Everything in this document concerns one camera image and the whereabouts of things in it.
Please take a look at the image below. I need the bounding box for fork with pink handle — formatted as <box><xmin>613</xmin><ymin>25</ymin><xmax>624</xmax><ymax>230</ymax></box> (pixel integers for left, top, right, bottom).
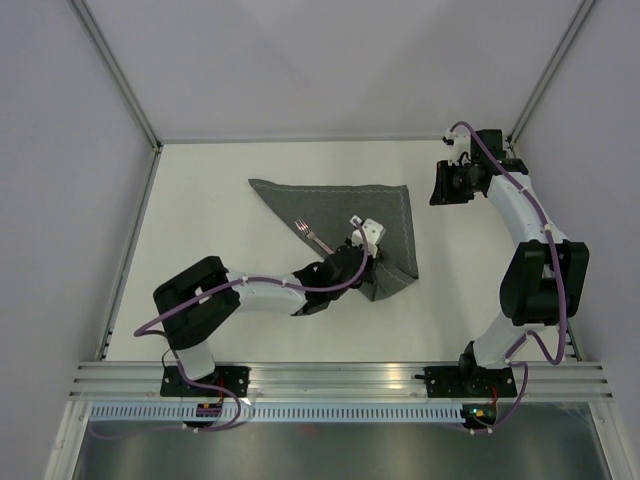
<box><xmin>294</xmin><ymin>218</ymin><xmax>334</xmax><ymax>254</ymax></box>

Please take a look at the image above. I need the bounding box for grey cloth napkin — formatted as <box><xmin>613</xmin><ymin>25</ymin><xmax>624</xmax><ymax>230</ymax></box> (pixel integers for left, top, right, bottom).
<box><xmin>248</xmin><ymin>177</ymin><xmax>420</xmax><ymax>303</ymax></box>

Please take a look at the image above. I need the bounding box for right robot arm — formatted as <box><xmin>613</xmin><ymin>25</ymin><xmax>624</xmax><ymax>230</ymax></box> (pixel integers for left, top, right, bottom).
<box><xmin>429</xmin><ymin>123</ymin><xmax>590</xmax><ymax>395</ymax></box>

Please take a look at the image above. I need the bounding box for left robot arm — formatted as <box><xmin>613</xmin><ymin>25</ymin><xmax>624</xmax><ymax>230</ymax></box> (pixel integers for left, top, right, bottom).
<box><xmin>152</xmin><ymin>237</ymin><xmax>379</xmax><ymax>396</ymax></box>

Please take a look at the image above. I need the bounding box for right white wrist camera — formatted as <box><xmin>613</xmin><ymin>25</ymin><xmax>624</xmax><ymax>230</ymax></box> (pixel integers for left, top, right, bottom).
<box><xmin>442</xmin><ymin>131</ymin><xmax>472</xmax><ymax>165</ymax></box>

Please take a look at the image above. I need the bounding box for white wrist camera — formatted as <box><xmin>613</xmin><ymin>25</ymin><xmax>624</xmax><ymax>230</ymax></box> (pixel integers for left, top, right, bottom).
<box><xmin>349</xmin><ymin>215</ymin><xmax>386</xmax><ymax>256</ymax></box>
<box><xmin>442</xmin><ymin>131</ymin><xmax>472</xmax><ymax>165</ymax></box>

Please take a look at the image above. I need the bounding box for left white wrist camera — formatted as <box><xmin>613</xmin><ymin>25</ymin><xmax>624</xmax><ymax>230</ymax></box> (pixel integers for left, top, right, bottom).
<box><xmin>349</xmin><ymin>215</ymin><xmax>386</xmax><ymax>256</ymax></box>

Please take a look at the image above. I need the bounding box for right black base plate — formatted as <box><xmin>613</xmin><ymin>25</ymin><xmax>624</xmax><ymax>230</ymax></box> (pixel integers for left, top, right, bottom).
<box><xmin>413</xmin><ymin>366</ymin><xmax>518</xmax><ymax>399</ymax></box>

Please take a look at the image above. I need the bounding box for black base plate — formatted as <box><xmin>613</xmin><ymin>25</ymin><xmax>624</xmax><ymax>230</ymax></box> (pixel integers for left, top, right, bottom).
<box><xmin>413</xmin><ymin>366</ymin><xmax>518</xmax><ymax>399</ymax></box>
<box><xmin>160</xmin><ymin>365</ymin><xmax>250</xmax><ymax>398</ymax></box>

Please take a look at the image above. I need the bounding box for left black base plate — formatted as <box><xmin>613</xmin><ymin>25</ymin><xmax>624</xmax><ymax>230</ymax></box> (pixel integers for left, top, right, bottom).
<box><xmin>160</xmin><ymin>365</ymin><xmax>250</xmax><ymax>398</ymax></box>

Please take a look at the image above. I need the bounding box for right aluminium frame post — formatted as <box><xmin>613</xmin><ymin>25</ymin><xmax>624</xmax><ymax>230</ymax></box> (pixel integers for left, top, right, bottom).
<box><xmin>506</xmin><ymin>0</ymin><xmax>600</xmax><ymax>146</ymax></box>

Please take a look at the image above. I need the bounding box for aluminium frame post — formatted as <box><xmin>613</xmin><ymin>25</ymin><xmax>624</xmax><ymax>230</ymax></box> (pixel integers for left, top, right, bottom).
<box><xmin>506</xmin><ymin>0</ymin><xmax>600</xmax><ymax>146</ymax></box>
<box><xmin>68</xmin><ymin>0</ymin><xmax>162</xmax><ymax>153</ymax></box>

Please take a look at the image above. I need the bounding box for white slotted cable duct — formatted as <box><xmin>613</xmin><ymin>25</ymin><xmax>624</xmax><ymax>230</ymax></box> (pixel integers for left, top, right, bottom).
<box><xmin>90</xmin><ymin>401</ymin><xmax>463</xmax><ymax>423</ymax></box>

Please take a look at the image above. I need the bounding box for aluminium front rail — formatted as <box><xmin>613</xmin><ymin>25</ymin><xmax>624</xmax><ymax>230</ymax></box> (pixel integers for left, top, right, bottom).
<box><xmin>68</xmin><ymin>361</ymin><xmax>613</xmax><ymax>402</ymax></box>

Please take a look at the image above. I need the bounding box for left aluminium frame post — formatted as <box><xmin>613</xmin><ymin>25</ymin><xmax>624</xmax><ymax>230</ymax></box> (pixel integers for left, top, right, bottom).
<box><xmin>68</xmin><ymin>0</ymin><xmax>162</xmax><ymax>153</ymax></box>

